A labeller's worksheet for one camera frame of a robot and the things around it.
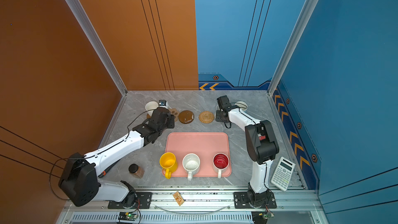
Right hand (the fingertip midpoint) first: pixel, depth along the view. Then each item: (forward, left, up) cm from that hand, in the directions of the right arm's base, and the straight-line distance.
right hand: (220, 117), depth 99 cm
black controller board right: (-52, -15, -7) cm, 54 cm away
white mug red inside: (-28, +1, -3) cm, 28 cm away
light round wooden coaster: (+2, +47, 0) cm, 47 cm away
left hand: (-7, +29, +12) cm, 32 cm away
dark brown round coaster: (+4, +23, -4) cm, 24 cm away
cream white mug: (+6, +45, +6) cm, 46 cm away
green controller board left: (-52, +46, -6) cm, 69 cm away
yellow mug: (-28, +30, -2) cm, 41 cm away
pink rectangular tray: (-16, +10, -5) cm, 20 cm away
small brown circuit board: (-45, +23, -5) cm, 50 cm away
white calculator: (-33, -31, -5) cm, 46 cm away
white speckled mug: (-28, +17, -3) cm, 33 cm away
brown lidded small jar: (-35, +43, +4) cm, 55 cm away
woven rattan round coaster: (+4, +9, -5) cm, 11 cm away
